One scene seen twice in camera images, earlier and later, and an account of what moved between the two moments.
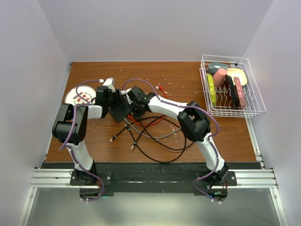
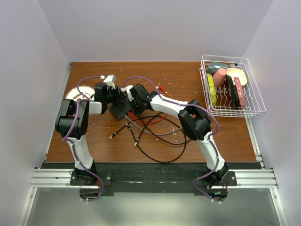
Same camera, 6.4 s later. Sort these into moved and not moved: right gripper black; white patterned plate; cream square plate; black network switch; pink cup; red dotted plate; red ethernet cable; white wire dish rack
Moved: red ethernet cable; black network switch
Not moved: right gripper black; red dotted plate; white patterned plate; white wire dish rack; cream square plate; pink cup
